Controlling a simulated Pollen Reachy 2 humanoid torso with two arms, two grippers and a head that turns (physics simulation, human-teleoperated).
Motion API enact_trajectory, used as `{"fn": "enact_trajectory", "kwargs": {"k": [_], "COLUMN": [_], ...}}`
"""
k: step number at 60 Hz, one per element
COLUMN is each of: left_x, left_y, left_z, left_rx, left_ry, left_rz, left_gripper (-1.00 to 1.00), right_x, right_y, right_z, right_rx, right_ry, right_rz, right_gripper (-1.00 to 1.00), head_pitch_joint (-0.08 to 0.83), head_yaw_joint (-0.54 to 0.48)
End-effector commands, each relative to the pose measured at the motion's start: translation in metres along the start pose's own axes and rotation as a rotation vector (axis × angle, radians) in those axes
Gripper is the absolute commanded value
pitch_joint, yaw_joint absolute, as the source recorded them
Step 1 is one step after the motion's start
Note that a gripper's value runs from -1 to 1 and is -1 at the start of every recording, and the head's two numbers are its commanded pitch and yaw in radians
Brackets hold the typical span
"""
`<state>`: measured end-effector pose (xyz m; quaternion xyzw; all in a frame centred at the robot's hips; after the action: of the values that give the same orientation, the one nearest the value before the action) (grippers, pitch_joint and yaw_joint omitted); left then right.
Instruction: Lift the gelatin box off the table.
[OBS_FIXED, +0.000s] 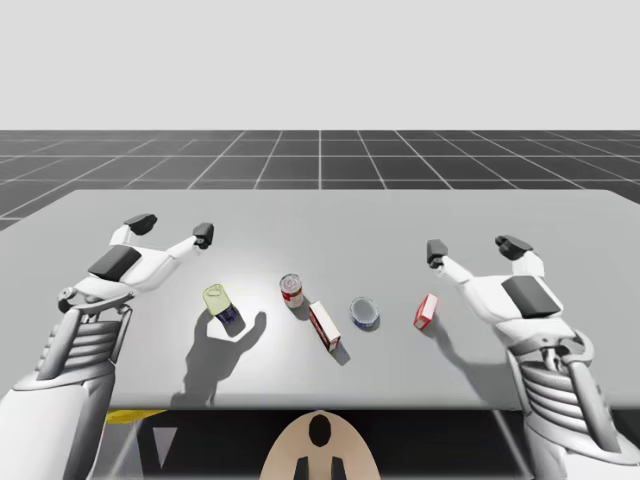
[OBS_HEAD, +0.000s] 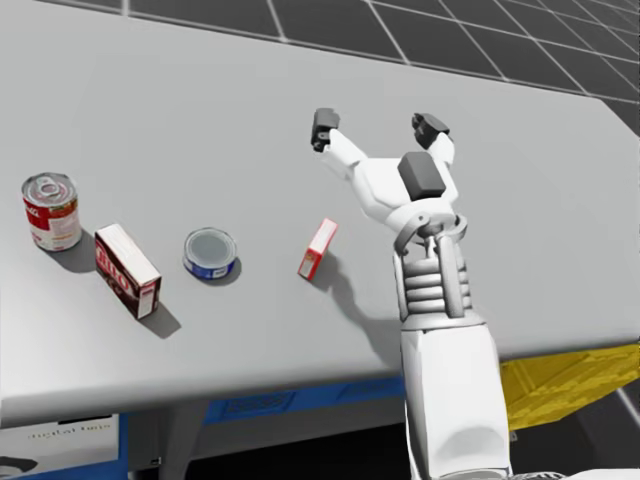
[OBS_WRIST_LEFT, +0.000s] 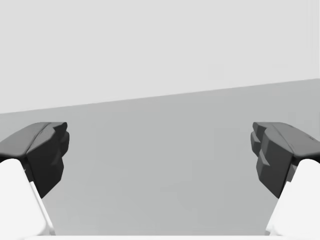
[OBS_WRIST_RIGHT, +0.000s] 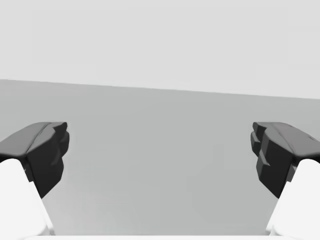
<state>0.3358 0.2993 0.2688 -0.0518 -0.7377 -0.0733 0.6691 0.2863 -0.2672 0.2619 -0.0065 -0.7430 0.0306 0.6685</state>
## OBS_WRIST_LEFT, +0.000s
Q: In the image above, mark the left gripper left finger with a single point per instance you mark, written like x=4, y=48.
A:
x=37, y=155

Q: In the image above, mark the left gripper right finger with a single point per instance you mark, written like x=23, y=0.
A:
x=280, y=155

